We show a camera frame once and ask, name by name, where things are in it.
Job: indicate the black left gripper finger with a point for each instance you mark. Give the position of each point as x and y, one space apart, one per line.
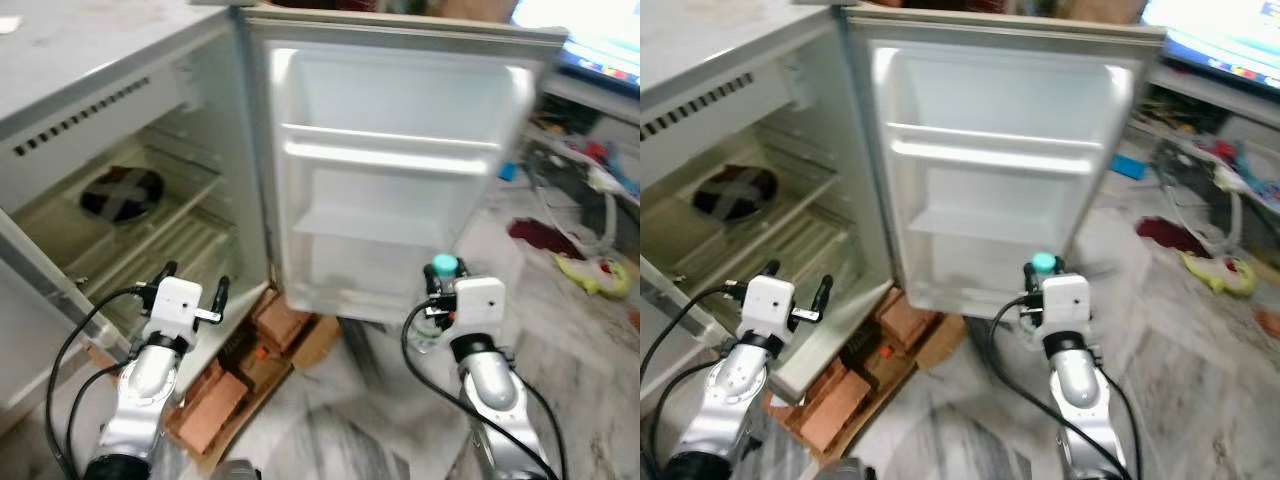
822 293
166 273
768 271
222 295

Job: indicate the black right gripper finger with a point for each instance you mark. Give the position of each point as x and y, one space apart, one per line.
1028 277
431 278

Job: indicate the clear bottle with teal cap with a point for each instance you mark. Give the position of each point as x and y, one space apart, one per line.
445 265

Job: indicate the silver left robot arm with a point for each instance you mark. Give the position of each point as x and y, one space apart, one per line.
735 380
145 385

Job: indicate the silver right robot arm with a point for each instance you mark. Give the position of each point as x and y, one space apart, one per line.
1075 385
490 385

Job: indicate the silver mini fridge cabinet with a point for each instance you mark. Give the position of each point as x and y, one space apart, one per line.
700 50
60 60

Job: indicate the stacked red bricks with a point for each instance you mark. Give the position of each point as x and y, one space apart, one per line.
908 318
280 320

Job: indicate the black round plate with cross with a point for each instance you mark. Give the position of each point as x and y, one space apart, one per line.
95 200
710 198

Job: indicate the brown cardboard sheet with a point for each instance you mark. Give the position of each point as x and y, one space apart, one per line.
945 340
318 340

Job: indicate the maroon cloth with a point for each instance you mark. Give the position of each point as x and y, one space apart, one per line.
1168 235
540 240

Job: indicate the red brick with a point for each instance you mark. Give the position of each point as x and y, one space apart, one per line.
205 410
835 408

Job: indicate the blue flat pad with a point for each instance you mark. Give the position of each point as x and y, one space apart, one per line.
508 170
1128 166

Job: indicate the yellow green plush toy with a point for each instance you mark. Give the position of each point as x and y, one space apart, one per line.
1220 273
595 275

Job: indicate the grey left robot foot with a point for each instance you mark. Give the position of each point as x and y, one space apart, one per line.
235 472
840 472

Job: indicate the white printed board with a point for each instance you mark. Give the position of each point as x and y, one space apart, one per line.
1220 35
600 30

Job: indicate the small white paper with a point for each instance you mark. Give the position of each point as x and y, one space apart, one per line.
8 25

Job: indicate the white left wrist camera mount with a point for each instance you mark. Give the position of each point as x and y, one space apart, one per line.
770 302
177 305

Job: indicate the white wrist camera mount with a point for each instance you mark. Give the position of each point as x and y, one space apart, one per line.
770 302
480 305
177 305
1065 300

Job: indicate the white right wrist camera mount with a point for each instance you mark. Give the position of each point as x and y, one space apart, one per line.
1065 300
480 305

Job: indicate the white door shelf rail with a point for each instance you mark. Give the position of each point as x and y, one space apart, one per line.
390 155
990 152

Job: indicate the baby rocker with metal frame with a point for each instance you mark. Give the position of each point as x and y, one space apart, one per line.
1235 180
600 180

